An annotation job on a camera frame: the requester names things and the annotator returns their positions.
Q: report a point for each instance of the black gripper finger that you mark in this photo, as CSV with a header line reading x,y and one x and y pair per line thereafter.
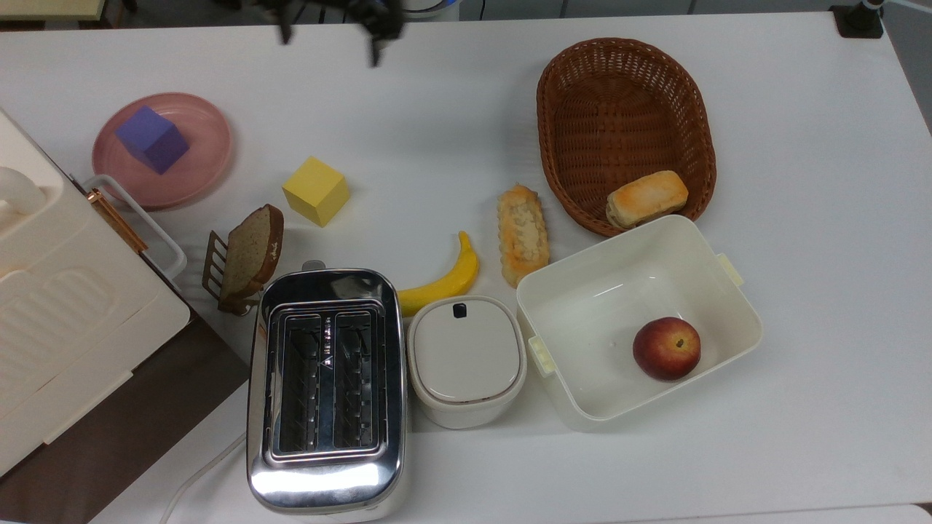
x,y
375,47
284,30

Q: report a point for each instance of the cream toy kitchen oven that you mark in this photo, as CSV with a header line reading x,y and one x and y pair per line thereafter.
x,y
58,306

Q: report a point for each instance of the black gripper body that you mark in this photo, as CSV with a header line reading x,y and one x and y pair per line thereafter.
x,y
378,14

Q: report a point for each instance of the beige side table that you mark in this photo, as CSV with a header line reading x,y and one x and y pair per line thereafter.
x,y
44,7

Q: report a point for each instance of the white lidded container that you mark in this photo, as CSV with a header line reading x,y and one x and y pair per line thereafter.
x,y
466,356

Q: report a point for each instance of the short golden bread roll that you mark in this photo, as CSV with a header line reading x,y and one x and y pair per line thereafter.
x,y
646,198

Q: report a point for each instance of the cream open plastic box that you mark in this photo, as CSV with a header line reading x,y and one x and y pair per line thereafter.
x,y
604,306

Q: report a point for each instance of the silver two-slot toaster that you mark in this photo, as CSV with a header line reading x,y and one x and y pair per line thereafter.
x,y
328,466

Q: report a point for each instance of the brown bread slice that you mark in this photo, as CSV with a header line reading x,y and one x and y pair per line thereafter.
x,y
251,251

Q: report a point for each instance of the black table clamp mount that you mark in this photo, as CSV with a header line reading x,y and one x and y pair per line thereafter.
x,y
859,22

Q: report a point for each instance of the red peach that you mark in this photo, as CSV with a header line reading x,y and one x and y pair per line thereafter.
x,y
666,348

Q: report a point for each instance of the pink plate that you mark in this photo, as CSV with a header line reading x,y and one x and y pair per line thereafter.
x,y
204,160

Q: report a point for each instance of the yellow banana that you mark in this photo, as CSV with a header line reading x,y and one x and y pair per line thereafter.
x,y
451,280

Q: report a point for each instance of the purple cube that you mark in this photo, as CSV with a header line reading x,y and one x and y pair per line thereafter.
x,y
151,138

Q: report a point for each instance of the long crusty bread pastry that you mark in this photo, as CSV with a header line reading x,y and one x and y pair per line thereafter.
x,y
523,233

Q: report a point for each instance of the white blue round base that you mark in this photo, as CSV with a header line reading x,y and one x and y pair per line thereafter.
x,y
431,9

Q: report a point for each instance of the yellow cube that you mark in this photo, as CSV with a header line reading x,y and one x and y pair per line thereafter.
x,y
314,191

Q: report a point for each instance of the brown wicker basket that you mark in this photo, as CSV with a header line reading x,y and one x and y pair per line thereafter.
x,y
619,109

